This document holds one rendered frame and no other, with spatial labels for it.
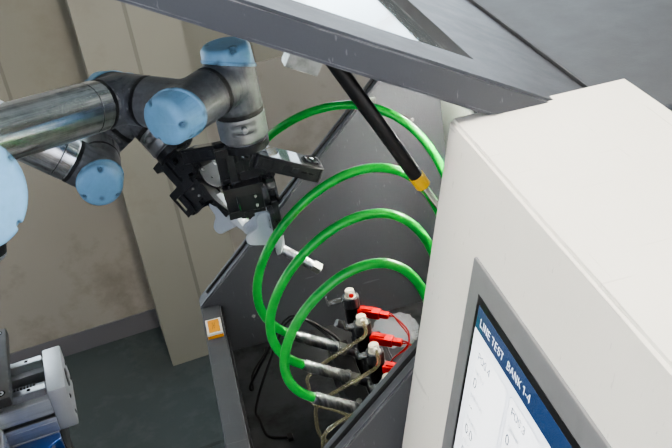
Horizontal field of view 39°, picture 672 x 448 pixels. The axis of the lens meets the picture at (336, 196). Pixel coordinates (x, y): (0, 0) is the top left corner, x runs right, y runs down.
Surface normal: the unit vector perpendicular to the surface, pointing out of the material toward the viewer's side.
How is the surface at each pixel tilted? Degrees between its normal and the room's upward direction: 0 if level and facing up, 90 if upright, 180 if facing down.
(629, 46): 0
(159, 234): 90
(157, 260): 90
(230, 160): 90
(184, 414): 0
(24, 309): 90
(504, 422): 76
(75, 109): 68
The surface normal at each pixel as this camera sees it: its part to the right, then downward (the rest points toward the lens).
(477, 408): -0.97, 0.02
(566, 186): -0.15, -0.87
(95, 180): 0.25, 0.43
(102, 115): 0.84, 0.22
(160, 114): -0.53, 0.47
